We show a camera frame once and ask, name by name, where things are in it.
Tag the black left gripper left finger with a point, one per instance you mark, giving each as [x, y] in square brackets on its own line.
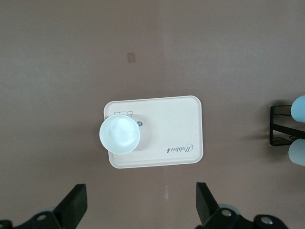
[62, 214]

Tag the brown tape patch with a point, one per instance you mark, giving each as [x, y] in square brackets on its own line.
[131, 57]

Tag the light blue cup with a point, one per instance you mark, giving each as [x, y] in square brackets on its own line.
[299, 109]

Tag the white bowl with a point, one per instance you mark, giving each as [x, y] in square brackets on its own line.
[120, 134]

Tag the grey cup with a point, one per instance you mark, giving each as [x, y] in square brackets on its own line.
[297, 152]

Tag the beige rabbit print tray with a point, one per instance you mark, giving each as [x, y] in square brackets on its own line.
[171, 128]

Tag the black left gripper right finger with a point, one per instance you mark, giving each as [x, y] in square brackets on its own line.
[221, 219]

